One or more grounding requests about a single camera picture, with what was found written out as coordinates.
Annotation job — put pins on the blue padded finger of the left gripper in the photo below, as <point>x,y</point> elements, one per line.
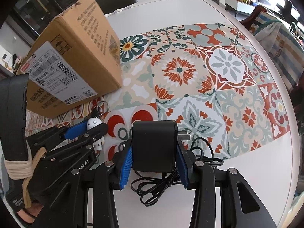
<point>52,137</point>
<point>82,141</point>

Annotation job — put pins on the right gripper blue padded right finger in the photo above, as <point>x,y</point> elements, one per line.
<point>240,205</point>

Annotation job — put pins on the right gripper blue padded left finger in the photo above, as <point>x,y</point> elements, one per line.
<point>109,176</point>

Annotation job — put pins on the white robot figurine keychain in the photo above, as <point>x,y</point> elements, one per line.
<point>92,123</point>

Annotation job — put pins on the black power adapter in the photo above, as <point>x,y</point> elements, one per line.
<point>154,145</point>

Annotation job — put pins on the gloved left hand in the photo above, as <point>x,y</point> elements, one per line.
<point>30,214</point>

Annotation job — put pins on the white shipping label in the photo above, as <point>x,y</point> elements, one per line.
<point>48,69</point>

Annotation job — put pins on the brown cardboard box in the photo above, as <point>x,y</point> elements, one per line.
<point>85,39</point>

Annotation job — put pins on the patterned tile table mat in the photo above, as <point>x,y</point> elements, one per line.
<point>206,77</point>

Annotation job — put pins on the dark glass cabinet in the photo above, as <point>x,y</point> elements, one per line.
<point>47,4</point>

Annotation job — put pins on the wooden chair with striped cloth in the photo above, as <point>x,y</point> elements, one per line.
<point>279,43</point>

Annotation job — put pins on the white low tv console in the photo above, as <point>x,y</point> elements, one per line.
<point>238,7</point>

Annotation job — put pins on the black key with ring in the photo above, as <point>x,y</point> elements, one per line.
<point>101,108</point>

